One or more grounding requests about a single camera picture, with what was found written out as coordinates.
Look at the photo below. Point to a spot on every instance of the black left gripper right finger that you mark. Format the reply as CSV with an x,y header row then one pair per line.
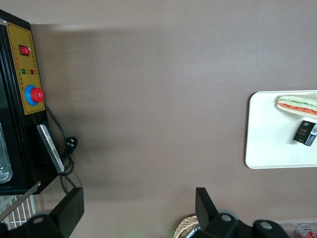
x,y
204,208

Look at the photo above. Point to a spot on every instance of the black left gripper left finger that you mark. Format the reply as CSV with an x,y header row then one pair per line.
x,y
71,208

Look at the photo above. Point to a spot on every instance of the cream plastic tray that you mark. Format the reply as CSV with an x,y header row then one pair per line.
x,y
270,148

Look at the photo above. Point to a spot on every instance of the black gum box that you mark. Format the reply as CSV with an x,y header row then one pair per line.
x,y
305,134

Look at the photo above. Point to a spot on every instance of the light wicker basket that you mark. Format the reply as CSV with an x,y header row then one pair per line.
x,y
184,228

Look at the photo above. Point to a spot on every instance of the black machine with yellow panel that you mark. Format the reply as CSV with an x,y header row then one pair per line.
x,y
22,153

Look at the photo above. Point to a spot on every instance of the clear plastic container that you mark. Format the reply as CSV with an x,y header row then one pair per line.
x,y
5,158

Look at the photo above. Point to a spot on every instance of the clear acrylic bottle rack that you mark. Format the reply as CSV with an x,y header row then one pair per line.
x,y
287,226

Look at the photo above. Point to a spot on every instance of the red cola bottle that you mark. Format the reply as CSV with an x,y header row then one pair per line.
x,y
305,230

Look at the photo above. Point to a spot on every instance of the wrapped triangle sandwich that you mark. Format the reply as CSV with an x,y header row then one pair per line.
x,y
297,107

